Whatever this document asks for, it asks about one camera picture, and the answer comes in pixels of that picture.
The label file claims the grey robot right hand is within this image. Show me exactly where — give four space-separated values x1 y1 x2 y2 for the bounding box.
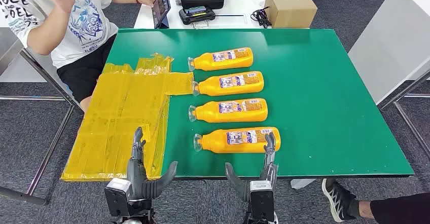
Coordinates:
225 132 279 203

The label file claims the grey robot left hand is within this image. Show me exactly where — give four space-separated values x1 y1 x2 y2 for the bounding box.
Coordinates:
126 127 178 200

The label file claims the orange detergent bottle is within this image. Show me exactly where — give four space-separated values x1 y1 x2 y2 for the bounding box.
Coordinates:
192 70 265 97
188 98 268 124
193 127 281 154
187 47 254 72

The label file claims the black tablet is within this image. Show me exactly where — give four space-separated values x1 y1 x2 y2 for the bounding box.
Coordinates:
152 0 171 29

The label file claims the white table foot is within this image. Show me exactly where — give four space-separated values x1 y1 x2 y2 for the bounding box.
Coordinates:
290 178 318 190

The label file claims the person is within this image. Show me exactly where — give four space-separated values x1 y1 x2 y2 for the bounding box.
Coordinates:
0 0 162 114
320 178 430 224

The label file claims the black handheld controller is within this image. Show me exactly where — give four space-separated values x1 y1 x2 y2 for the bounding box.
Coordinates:
178 6 217 26

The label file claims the yellow taped cardboard sheet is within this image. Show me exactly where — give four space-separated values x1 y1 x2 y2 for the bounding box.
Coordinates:
60 53 195 183

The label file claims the grey steel table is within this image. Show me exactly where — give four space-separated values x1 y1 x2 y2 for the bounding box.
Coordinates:
0 27 85 206

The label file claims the black and white sneaker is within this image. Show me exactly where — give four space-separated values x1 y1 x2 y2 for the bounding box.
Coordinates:
321 178 357 223

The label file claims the white table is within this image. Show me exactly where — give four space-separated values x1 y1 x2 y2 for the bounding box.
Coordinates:
133 0 310 29

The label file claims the brown cardboard box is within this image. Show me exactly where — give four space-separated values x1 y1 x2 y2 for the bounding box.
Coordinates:
264 0 318 29

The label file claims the white cabinet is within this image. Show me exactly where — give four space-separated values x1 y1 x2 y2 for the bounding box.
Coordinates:
347 0 430 106

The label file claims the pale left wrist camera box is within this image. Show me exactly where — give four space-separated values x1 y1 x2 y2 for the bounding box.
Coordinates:
104 178 132 217

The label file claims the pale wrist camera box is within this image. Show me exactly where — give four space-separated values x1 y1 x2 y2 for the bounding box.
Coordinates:
104 178 132 217
249 180 275 222

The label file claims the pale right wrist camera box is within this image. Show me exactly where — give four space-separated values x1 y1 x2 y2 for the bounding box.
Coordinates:
249 180 275 222

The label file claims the black cable bundle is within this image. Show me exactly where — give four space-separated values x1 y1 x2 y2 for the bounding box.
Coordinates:
250 6 272 29

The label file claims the steel table frame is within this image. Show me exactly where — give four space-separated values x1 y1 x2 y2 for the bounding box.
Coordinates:
378 69 430 159

